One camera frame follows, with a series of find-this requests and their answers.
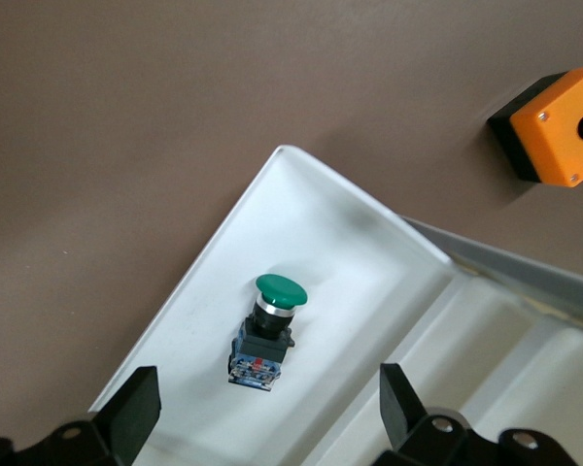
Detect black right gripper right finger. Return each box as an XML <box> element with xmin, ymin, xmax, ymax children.
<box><xmin>373</xmin><ymin>362</ymin><xmax>579</xmax><ymax>466</ymax></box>

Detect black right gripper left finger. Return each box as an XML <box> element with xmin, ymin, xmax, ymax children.
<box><xmin>0</xmin><ymin>365</ymin><xmax>162</xmax><ymax>466</ymax></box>

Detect green mushroom push button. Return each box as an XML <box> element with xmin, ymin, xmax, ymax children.
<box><xmin>226</xmin><ymin>273</ymin><xmax>309</xmax><ymax>392</ymax></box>

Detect white plastic drawer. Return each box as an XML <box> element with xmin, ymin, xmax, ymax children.
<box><xmin>87</xmin><ymin>144</ymin><xmax>456</xmax><ymax>466</ymax></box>
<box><xmin>465</xmin><ymin>315</ymin><xmax>583</xmax><ymax>466</ymax></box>

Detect brown table cover mat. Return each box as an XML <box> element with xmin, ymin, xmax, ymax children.
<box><xmin>0</xmin><ymin>0</ymin><xmax>583</xmax><ymax>438</ymax></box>

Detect orange button enclosure box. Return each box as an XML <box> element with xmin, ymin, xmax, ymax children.
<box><xmin>486</xmin><ymin>62</ymin><xmax>583</xmax><ymax>188</ymax></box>

